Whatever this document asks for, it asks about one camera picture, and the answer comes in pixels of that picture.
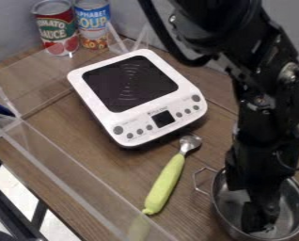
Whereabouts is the red tomato sauce can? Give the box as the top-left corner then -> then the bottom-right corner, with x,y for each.
32,0 -> 78,56

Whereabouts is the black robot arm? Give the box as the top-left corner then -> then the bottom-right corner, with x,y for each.
169,0 -> 299,233

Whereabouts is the silver metal pot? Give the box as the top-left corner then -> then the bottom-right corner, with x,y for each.
192,168 -> 299,241

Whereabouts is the clear acrylic barrier panel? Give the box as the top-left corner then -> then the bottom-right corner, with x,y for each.
0,89 -> 177,241

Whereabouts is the green handled ice cream scoop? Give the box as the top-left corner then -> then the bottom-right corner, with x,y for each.
141,135 -> 203,216

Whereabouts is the blue alphabet soup can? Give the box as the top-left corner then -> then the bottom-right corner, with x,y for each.
74,0 -> 111,50

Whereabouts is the white and black stove top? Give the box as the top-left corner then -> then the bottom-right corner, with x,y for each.
66,49 -> 207,148

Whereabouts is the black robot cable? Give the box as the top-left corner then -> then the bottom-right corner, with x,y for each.
137,0 -> 213,68

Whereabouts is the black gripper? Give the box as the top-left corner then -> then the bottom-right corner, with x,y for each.
224,93 -> 299,233

